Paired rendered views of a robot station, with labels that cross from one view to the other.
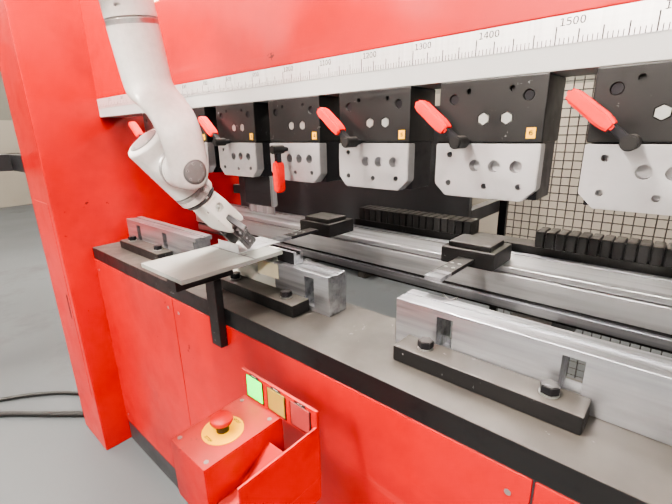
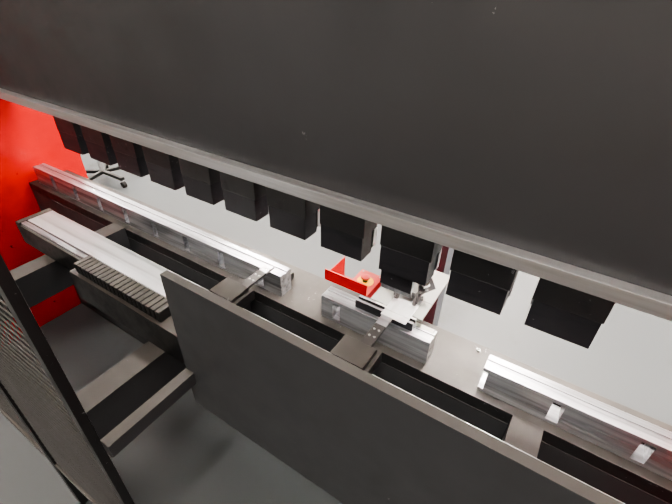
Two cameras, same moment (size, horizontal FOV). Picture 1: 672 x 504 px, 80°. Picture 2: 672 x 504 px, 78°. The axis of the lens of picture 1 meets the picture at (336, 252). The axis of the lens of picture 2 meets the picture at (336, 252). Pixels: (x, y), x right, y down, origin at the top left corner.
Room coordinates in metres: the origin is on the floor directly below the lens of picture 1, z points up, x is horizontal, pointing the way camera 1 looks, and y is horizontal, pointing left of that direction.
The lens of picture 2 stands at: (1.91, -0.16, 1.89)
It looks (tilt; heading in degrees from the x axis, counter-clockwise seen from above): 35 degrees down; 170
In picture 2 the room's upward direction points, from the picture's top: 2 degrees clockwise
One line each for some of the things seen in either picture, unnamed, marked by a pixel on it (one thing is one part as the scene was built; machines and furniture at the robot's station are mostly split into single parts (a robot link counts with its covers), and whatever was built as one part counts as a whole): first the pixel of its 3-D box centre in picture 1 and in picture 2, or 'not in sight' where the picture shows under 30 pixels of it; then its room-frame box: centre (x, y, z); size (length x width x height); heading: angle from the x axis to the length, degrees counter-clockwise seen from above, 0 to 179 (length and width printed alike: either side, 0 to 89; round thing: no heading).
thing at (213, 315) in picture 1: (205, 308); not in sight; (0.86, 0.31, 0.88); 0.14 x 0.04 x 0.22; 138
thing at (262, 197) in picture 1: (260, 194); (397, 280); (1.00, 0.19, 1.13); 0.10 x 0.02 x 0.10; 48
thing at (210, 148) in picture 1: (205, 140); (483, 270); (1.15, 0.36, 1.26); 0.15 x 0.09 x 0.17; 48
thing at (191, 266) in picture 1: (214, 258); (412, 287); (0.89, 0.28, 1.00); 0.26 x 0.18 x 0.01; 138
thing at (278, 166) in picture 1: (280, 168); not in sight; (0.85, 0.11, 1.20); 0.04 x 0.02 x 0.10; 138
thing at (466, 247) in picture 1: (462, 257); (245, 283); (0.81, -0.27, 1.01); 0.26 x 0.12 x 0.05; 138
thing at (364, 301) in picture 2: (271, 250); (385, 312); (0.99, 0.17, 0.98); 0.20 x 0.03 x 0.03; 48
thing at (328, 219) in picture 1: (309, 228); (366, 341); (1.12, 0.08, 1.01); 0.26 x 0.12 x 0.05; 138
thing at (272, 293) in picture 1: (259, 292); not in sight; (0.93, 0.19, 0.89); 0.30 x 0.05 x 0.03; 48
